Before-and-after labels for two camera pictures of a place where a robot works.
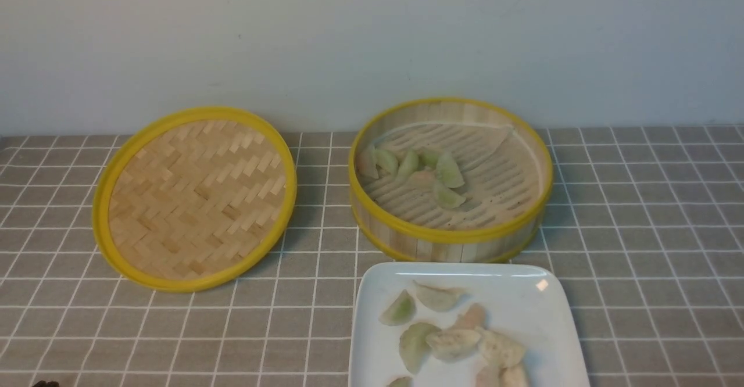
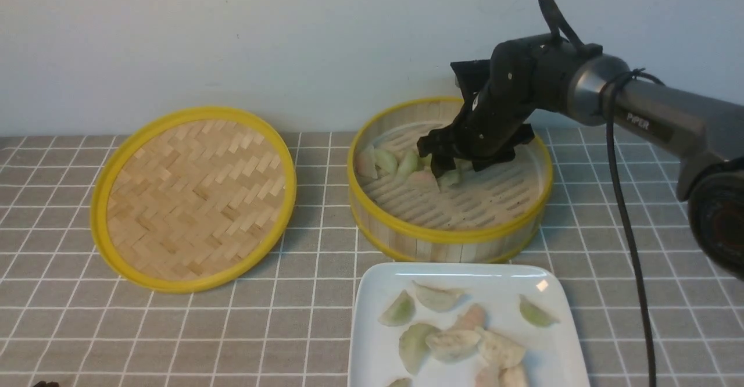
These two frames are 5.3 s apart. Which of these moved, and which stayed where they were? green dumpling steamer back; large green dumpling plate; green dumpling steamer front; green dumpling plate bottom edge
Moved: green dumpling steamer front
Stayed: green dumpling plate bottom edge; green dumpling steamer back; large green dumpling plate
